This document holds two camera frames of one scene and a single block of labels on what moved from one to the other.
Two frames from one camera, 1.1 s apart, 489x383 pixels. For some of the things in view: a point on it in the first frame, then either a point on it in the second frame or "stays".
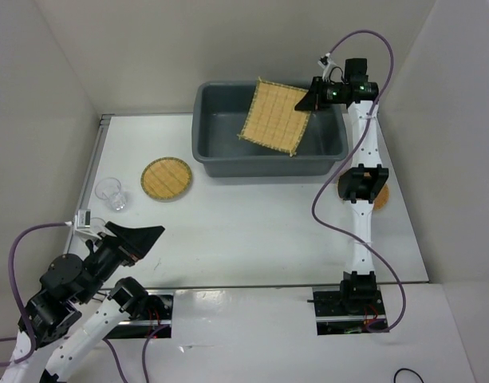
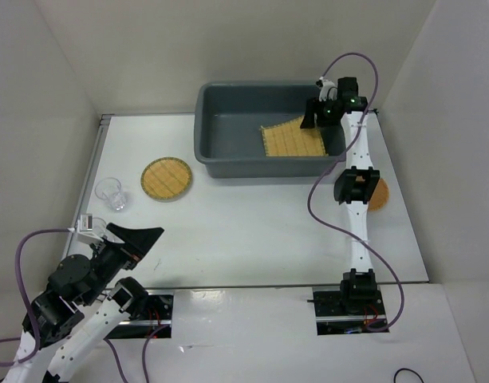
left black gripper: x=131 y=243 stays
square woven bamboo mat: x=273 y=120 to x=289 y=139
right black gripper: x=313 y=99 to x=314 y=106
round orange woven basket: x=380 y=201 stays
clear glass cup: x=109 y=188 stays
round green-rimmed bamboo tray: x=166 y=178 stays
